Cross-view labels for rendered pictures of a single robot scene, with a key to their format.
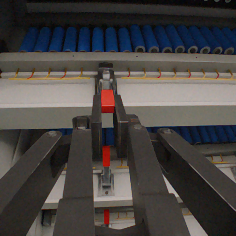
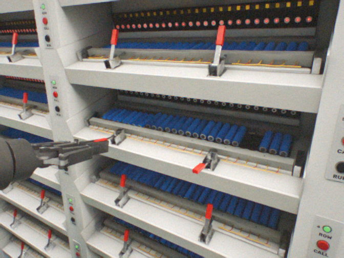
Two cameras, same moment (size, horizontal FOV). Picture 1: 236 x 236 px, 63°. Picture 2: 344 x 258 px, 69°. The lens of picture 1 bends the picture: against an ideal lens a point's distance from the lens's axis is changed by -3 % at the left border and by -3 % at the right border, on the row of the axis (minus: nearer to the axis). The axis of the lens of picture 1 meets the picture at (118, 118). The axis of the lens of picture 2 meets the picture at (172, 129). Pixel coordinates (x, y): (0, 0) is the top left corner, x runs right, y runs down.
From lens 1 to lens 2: 53 cm
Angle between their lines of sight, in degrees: 36
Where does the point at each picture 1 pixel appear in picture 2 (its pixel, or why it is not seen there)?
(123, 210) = (144, 241)
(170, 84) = (146, 145)
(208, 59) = (167, 135)
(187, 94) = (148, 151)
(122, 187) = (129, 206)
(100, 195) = (115, 205)
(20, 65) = (95, 123)
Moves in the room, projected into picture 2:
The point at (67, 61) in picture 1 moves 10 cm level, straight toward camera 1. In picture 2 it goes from (110, 125) to (87, 136)
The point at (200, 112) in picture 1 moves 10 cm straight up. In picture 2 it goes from (151, 161) to (150, 122)
